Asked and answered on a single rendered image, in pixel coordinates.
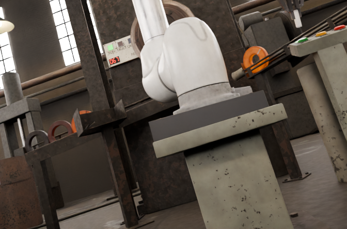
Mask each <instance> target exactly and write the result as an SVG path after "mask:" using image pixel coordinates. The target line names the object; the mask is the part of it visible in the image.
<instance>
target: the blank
mask: <svg viewBox="0 0 347 229"><path fill-rule="evenodd" d="M255 54H256V55H258V56H259V60H260V59H262V58H264V57H265V56H267V55H268V53H267V51H266V50H265V49H264V48H262V47H260V46H252V47H250V48H249V49H248V50H247V51H246V52H245V54H244V57H243V63H244V66H245V68H247V67H249V66H251V65H252V64H253V56H254V55H255ZM267 59H269V57H268V58H266V59H265V60H263V61H261V62H260V63H262V62H264V61H266V60H267ZM260 63H258V64H257V65H259V64H260ZM268 63H269V61H268V62H266V63H265V64H263V65H261V66H259V67H258V68H256V69H254V70H253V71H252V72H253V73H257V72H259V71H260V70H262V69H264V68H265V67H267V66H268ZM257 65H255V66H253V67H252V68H254V67H256V66H257ZM252 68H250V69H252Z"/></svg>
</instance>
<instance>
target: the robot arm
mask: <svg viewBox="0 0 347 229"><path fill-rule="evenodd" d="M132 1H133V5H134V8H135V12H136V15H137V19H138V22H139V26H140V30H141V33H142V36H143V39H144V43H145V45H144V47H143V49H142V51H141V53H140V57H141V65H142V71H143V87H144V89H145V91H146V93H147V94H148V95H149V96H150V97H151V98H152V99H154V100H156V101H158V102H163V103H169V102H174V101H177V100H179V106H180V109H178V110H176V111H174V112H173V114H174V115H175V114H178V113H182V112H185V111H189V110H192V109H196V108H200V107H203V106H207V105H211V104H214V103H218V102H222V101H225V100H229V99H232V98H235V97H239V96H243V95H246V94H250V93H252V92H253V91H252V89H251V87H250V86H248V87H241V88H234V87H233V88H231V87H230V84H229V80H228V76H227V71H226V67H225V63H224V59H223V56H222V53H221V50H220V48H219V45H218V42H217V39H216V37H215V35H214V33H213V32H212V31H211V29H210V28H209V27H208V25H207V24H206V23H205V22H204V21H201V20H199V19H198V18H195V17H189V18H183V19H179V20H177V21H174V22H173V23H171V24H170V26H169V25H168V22H167V18H166V14H165V11H164V8H163V4H162V1H161V0H132ZM278 1H279V3H280V5H281V7H282V8H283V10H284V12H289V13H290V16H291V19H292V20H294V21H295V25H296V28H298V27H302V24H301V20H300V17H302V14H301V11H300V8H301V7H303V6H304V0H299V3H298V0H293V3H294V7H295V10H293V6H292V2H291V0H286V2H287V6H288V7H287V6H286V4H285V2H284V1H283V0H278Z"/></svg>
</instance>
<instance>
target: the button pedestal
mask: <svg viewBox="0 0 347 229"><path fill-rule="evenodd" d="M345 42H347V26H345V28H342V29H338V30H330V31H327V32H326V34H324V35H321V36H315V37H310V38H308V40H306V41H303V42H294V43H291V44H289V48H290V51H291V55H293V56H297V57H302V56H305V55H308V54H311V53H312V55H313V57H314V60H315V62H316V64H317V67H318V70H319V72H320V75H321V77H322V80H323V83H324V85H325V88H326V90H327V93H328V95H329V98H330V100H331V103H332V105H333V108H334V110H335V113H336V115H337V118H338V120H339V123H340V126H341V128H342V131H343V133H344V136H345V138H346V141H347V54H346V51H345V49H344V46H343V43H345Z"/></svg>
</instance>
